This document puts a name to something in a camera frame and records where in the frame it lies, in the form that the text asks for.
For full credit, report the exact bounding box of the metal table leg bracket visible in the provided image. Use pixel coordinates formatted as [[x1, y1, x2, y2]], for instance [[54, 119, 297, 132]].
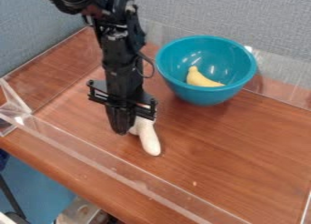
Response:
[[53, 197, 120, 224]]

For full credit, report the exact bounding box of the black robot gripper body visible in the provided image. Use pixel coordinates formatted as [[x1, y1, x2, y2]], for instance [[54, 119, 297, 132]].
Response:
[[88, 31, 156, 120]]

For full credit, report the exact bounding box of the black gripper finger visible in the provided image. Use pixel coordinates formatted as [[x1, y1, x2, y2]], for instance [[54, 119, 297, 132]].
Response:
[[105, 105, 136, 135]]

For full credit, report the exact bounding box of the yellow toy banana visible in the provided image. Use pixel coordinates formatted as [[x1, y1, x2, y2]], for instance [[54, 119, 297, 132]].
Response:
[[185, 66, 222, 87]]

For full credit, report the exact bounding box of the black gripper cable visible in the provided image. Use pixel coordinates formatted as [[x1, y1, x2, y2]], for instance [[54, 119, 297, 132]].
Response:
[[134, 51, 156, 80]]

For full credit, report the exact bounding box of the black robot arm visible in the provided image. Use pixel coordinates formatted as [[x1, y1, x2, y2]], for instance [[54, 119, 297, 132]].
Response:
[[48, 0, 156, 135]]

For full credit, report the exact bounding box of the clear acrylic table barrier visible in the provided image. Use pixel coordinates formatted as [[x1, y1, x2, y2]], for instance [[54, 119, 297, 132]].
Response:
[[0, 29, 311, 224]]

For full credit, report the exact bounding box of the teal blue plastic bowl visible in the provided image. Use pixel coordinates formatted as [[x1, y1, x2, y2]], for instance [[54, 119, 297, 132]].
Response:
[[154, 36, 257, 106]]

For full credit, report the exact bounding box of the white mushroom with red cap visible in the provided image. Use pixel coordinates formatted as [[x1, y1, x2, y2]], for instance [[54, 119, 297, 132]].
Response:
[[128, 117, 161, 157]]

